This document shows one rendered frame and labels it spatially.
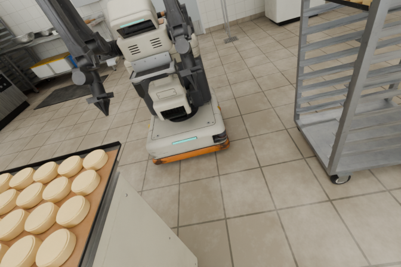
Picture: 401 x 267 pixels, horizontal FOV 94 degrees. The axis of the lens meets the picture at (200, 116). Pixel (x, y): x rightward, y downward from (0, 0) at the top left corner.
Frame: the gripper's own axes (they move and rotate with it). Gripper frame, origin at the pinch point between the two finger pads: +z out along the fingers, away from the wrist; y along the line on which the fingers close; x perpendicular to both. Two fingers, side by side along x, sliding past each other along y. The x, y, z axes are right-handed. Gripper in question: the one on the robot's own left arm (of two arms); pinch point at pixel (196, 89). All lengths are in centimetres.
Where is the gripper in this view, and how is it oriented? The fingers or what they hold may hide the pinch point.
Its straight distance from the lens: 84.6
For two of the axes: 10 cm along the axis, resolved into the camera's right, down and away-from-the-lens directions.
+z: 2.7, 9.5, 1.8
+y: 9.6, -2.6, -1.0
